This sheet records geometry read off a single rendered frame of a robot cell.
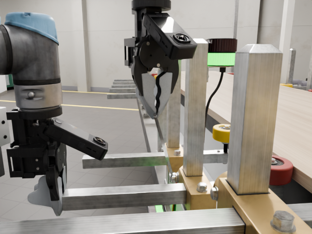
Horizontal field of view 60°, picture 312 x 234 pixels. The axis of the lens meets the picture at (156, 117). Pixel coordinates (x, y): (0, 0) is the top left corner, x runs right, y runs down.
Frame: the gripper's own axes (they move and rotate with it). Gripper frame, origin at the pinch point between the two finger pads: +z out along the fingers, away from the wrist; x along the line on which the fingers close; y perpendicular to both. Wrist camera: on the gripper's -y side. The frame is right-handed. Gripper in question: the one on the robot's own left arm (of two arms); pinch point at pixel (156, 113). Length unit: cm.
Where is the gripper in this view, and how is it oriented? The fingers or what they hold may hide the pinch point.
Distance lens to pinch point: 51.1
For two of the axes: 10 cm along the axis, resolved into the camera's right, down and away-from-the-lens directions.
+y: -4.4, -2.2, 8.7
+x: -9.0, 1.0, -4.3
